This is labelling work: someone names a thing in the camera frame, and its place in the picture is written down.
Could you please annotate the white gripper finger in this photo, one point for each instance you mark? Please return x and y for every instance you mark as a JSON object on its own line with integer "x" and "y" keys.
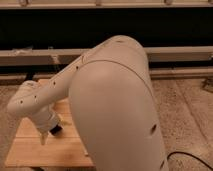
{"x": 64, "y": 122}
{"x": 43, "y": 138}

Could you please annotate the wooden table board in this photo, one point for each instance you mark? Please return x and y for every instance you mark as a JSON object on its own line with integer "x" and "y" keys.
{"x": 63, "y": 150}

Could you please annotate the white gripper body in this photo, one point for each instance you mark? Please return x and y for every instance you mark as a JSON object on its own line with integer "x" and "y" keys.
{"x": 45, "y": 119}

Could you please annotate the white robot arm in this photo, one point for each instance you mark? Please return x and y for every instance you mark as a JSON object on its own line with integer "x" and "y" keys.
{"x": 112, "y": 104}

